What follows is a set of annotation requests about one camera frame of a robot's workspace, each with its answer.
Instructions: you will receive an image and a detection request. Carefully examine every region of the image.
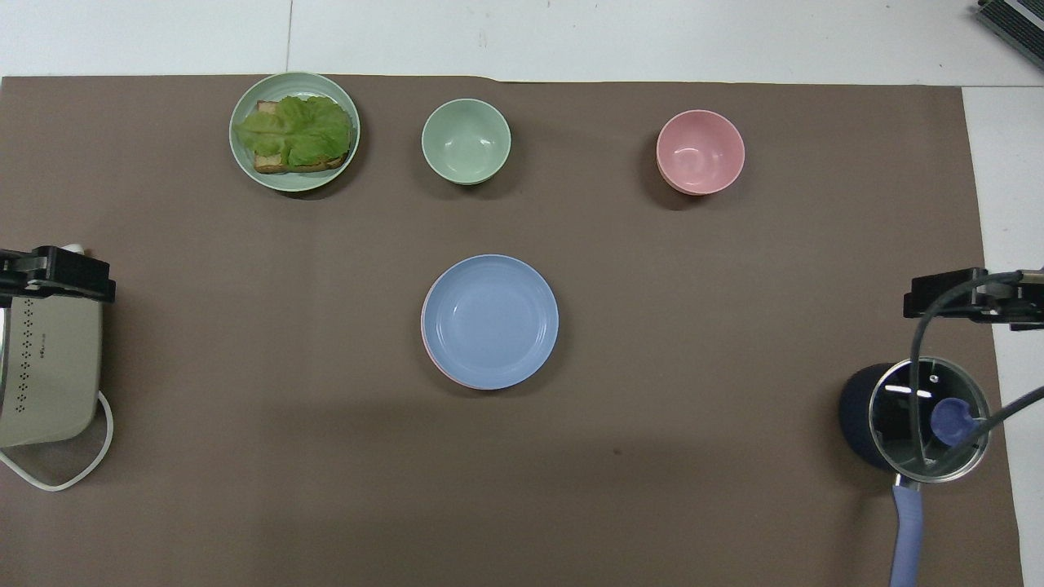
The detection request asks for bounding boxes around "blue plate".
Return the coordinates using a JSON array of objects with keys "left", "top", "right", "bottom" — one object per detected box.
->
[{"left": 422, "top": 254, "right": 560, "bottom": 391}]

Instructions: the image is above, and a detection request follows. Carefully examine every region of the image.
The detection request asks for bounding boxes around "pink plate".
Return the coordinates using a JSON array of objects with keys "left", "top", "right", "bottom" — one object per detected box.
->
[{"left": 420, "top": 314, "right": 490, "bottom": 391}]

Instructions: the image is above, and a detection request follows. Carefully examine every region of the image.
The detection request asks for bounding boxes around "green bowl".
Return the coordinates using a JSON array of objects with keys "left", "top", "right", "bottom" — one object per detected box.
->
[{"left": 421, "top": 99, "right": 512, "bottom": 186}]

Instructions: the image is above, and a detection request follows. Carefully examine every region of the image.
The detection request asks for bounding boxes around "pink bowl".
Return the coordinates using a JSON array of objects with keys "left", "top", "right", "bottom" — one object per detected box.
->
[{"left": 656, "top": 109, "right": 746, "bottom": 196}]

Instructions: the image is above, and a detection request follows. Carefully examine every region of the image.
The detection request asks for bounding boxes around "green lettuce leaf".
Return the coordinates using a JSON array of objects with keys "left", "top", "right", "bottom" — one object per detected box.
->
[{"left": 234, "top": 95, "right": 354, "bottom": 167}]

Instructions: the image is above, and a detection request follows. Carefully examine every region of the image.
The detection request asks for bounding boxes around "toast slice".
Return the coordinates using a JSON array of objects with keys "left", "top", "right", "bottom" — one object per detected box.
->
[{"left": 254, "top": 100, "right": 352, "bottom": 174}]

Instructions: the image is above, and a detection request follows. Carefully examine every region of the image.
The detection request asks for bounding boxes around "green plate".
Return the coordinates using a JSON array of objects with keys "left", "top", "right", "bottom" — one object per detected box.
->
[{"left": 229, "top": 72, "right": 361, "bottom": 193}]

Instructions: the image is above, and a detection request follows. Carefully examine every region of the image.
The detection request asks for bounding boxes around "dark blue pot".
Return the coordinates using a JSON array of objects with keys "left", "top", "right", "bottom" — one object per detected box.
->
[{"left": 838, "top": 359, "right": 993, "bottom": 587}]

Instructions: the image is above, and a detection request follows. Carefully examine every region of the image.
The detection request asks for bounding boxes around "glass lid with blue knob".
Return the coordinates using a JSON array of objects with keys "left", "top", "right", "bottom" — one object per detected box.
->
[{"left": 868, "top": 356, "right": 993, "bottom": 484}]

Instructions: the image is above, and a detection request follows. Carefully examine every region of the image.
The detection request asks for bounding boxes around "beige toaster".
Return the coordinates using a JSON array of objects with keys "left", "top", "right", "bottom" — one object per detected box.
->
[{"left": 0, "top": 243, "right": 104, "bottom": 448}]

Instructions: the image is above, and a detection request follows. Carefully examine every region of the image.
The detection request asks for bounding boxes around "black cable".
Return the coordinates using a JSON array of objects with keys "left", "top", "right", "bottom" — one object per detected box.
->
[{"left": 909, "top": 271, "right": 1044, "bottom": 470}]

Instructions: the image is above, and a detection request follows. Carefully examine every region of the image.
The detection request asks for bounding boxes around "white cable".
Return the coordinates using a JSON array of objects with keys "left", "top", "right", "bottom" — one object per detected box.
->
[{"left": 0, "top": 390, "right": 115, "bottom": 492}]

